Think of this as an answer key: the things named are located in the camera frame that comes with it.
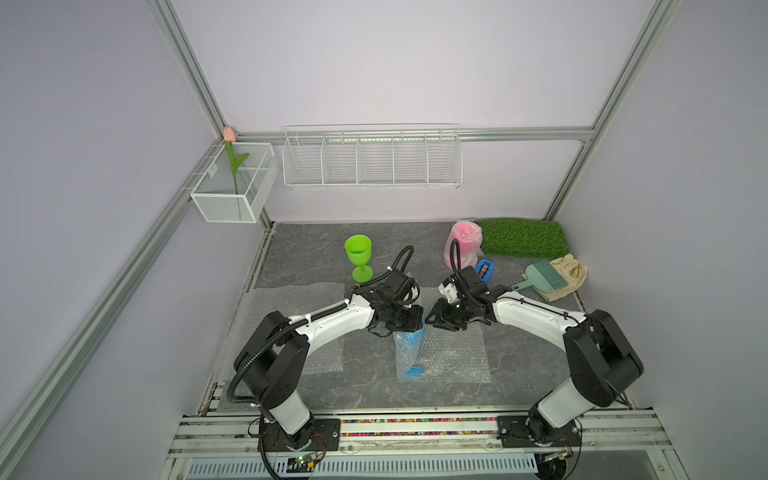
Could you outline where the blue plastic wine glass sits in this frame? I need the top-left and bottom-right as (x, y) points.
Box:
(394, 330), (424, 382)

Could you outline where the blue tape dispenser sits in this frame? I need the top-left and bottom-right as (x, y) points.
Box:
(476, 258), (495, 284)

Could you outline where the bubble wrap sheet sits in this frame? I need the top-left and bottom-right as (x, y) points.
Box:
(401, 323), (491, 384)
(443, 220), (484, 271)
(215, 281), (346, 385)

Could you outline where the pink plastic wine glass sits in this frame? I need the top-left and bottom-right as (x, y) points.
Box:
(446, 223), (481, 268)

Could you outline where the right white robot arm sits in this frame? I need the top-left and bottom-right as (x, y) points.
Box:
(425, 239), (644, 444)

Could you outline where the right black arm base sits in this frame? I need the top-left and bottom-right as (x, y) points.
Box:
(497, 415), (582, 448)

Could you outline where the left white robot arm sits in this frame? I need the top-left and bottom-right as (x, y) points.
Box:
(226, 245), (423, 438)

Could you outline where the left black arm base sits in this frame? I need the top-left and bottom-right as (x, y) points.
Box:
(257, 418), (341, 452)

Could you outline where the green plastic wine glass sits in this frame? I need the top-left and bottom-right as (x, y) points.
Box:
(344, 234), (373, 284)

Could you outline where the green dustpan brush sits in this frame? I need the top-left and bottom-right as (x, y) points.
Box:
(511, 260), (568, 293)

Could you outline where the green artificial grass mat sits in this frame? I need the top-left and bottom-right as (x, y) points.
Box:
(477, 218), (570, 260)

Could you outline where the beige cloth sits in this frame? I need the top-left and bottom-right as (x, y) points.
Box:
(539, 253), (588, 302)

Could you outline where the artificial pink tulip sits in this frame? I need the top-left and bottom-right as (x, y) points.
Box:
(222, 126), (250, 194)

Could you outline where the white wire wall shelf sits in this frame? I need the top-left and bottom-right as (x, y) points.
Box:
(282, 123), (463, 189)

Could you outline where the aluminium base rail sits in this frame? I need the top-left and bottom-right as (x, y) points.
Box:
(160, 409), (688, 479)

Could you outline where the white mesh wall basket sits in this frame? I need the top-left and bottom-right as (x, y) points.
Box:
(190, 142), (279, 224)

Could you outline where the white slotted cable duct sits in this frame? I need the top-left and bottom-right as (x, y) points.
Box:
(186, 453), (539, 479)

